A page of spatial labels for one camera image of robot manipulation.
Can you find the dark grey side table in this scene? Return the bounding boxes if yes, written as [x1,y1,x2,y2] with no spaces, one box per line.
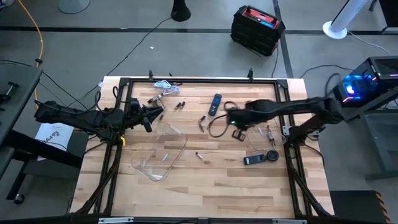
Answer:
[0,63,85,206]

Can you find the white printed paper sheet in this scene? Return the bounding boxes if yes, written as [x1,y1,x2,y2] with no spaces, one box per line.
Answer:
[34,122,75,161]

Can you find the yellow cable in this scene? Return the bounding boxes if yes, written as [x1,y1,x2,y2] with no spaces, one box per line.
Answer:
[17,0,45,108]

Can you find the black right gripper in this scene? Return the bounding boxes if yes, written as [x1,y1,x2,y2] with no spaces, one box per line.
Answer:
[228,107,261,142]

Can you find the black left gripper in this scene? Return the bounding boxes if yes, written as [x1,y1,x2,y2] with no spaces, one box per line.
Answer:
[126,104,165,133]

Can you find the black cone stand base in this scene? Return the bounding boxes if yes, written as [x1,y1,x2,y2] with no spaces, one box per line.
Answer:
[170,0,192,22]

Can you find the red black toolbox stack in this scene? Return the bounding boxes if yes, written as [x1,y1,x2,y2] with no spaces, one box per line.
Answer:
[229,4,286,57]

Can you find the black table rig frame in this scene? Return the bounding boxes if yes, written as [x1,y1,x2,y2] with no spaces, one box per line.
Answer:
[70,76,335,220]

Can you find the dark metal computer stand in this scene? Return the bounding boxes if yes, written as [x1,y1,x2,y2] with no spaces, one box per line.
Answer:
[340,88,398,182]

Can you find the clear plastic bin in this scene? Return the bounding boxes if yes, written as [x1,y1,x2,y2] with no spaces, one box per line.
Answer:
[130,121,188,182]
[246,123,287,154]

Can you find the black rectangular device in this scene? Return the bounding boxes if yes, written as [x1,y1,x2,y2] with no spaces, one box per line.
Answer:
[243,154,268,166]

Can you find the black floor cable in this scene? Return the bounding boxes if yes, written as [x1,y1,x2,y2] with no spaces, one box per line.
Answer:
[66,17,172,108]
[298,63,356,79]

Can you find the silver table bracket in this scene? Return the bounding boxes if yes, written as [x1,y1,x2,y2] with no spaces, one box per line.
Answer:
[98,217,135,224]
[272,218,308,224]

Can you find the white floor cable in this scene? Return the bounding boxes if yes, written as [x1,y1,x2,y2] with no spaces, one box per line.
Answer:
[346,29,392,56]

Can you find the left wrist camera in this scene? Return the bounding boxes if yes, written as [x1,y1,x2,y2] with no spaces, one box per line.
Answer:
[128,97,141,113]

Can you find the black hand clamp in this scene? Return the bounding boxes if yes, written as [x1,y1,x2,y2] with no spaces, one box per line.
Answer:
[0,81,20,103]

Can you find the white tower fan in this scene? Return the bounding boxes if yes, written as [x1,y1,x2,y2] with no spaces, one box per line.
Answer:
[322,0,369,40]

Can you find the grey round stand base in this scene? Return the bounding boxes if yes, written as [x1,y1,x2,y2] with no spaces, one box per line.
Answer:
[58,0,91,15]

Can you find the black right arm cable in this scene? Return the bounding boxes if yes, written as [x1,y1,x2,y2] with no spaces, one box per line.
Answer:
[207,101,238,139]

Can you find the white coiled cable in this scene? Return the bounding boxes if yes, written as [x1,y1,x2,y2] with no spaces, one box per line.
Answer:
[152,80,182,96]

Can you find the black lit computer case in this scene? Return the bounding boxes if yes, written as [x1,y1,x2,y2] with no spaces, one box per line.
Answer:
[332,55,398,108]

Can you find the black box with hazard stripes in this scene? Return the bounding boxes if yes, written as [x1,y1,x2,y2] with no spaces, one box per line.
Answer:
[329,189,392,224]

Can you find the black round device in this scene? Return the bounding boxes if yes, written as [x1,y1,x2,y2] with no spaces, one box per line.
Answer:
[266,149,280,162]

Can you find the black remote control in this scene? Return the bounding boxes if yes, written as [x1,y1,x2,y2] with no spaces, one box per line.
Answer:
[208,93,223,117]

